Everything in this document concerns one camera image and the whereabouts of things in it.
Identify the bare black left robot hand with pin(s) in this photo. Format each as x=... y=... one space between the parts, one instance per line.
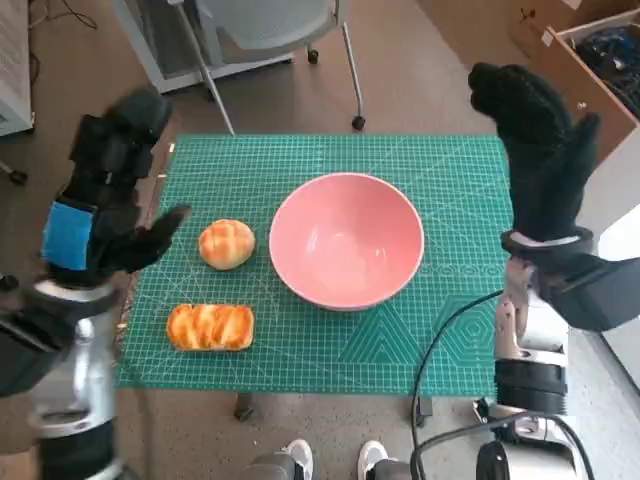
x=110 y=240

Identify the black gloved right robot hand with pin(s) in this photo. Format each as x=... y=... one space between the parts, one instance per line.
x=545 y=185

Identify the round toy bread bun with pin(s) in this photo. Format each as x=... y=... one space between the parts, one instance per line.
x=227 y=245

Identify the long toy bread loaf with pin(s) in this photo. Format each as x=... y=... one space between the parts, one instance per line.
x=210 y=327

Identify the pink bowl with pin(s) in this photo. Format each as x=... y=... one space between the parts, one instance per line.
x=345 y=240

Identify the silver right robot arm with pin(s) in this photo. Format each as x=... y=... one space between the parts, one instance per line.
x=530 y=340

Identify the white desk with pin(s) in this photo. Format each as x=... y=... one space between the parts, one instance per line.
x=622 y=230

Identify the wooden crate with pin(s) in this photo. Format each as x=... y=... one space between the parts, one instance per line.
x=590 y=95

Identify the black chair caster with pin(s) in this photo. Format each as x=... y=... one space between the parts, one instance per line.
x=7 y=282
x=17 y=175

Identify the brown cardboard box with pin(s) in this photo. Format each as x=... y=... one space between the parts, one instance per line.
x=530 y=35

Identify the white perforated appliance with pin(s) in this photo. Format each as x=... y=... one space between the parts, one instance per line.
x=12 y=75

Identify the white glass-front cabinet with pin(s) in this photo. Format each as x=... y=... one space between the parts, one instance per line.
x=150 y=50

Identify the black table foot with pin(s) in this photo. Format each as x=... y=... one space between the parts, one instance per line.
x=245 y=407
x=422 y=410

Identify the black and white clamp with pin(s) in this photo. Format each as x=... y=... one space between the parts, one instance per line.
x=485 y=411

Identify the green cutting mat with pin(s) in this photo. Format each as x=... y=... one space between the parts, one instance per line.
x=350 y=350

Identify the grey mesh office chair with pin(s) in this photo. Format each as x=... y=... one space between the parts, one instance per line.
x=270 y=25

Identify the dark grey leg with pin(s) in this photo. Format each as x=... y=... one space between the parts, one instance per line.
x=267 y=468
x=396 y=471

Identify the white shoe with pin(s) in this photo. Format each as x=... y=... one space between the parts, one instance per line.
x=373 y=457
x=300 y=457

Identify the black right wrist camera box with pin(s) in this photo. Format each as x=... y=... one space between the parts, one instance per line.
x=600 y=295

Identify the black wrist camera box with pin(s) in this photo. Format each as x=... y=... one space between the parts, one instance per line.
x=600 y=295
x=30 y=350

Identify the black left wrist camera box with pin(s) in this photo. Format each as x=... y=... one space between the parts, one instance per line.
x=30 y=350

